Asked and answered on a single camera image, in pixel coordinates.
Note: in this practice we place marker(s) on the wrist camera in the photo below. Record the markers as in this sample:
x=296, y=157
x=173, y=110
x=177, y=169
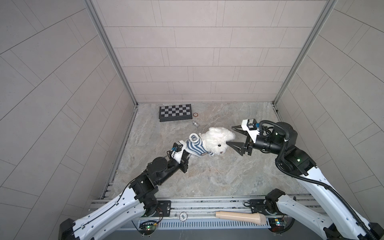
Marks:
x=251, y=126
x=178, y=150

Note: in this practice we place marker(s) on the beige wooden handle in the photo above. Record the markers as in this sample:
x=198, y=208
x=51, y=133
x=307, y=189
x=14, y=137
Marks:
x=255, y=218

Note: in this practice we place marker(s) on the right green circuit board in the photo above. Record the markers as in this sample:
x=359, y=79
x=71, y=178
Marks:
x=277, y=225

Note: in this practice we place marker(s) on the green circuit board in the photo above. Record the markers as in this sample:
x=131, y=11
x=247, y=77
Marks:
x=277, y=225
x=148, y=227

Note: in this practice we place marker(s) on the white fluffy teddy bear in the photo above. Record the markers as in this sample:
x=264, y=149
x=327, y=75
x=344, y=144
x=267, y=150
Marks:
x=215, y=140

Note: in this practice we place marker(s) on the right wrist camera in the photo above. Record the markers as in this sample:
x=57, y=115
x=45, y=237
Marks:
x=251, y=126

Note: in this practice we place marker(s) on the left green circuit board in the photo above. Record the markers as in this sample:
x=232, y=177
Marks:
x=148, y=227

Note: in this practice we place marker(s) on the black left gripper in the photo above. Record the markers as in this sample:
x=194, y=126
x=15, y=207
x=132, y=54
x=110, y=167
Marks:
x=184, y=162

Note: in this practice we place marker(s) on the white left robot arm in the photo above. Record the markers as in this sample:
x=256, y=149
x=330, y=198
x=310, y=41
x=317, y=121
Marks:
x=136, y=200

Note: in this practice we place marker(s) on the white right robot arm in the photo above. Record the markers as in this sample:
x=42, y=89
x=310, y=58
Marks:
x=340, y=221

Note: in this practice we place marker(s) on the blue white striped shirt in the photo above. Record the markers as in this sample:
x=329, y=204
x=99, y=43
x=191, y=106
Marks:
x=196, y=147

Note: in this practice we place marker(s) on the folded black chess board box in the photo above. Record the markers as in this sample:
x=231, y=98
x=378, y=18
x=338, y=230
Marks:
x=175, y=113

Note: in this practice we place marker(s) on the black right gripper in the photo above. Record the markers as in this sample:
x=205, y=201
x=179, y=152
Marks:
x=249, y=143

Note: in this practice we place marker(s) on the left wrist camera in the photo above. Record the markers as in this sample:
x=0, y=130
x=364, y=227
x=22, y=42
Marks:
x=178, y=150

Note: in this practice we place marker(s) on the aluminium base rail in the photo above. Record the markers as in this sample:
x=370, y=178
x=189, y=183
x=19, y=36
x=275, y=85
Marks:
x=206, y=208

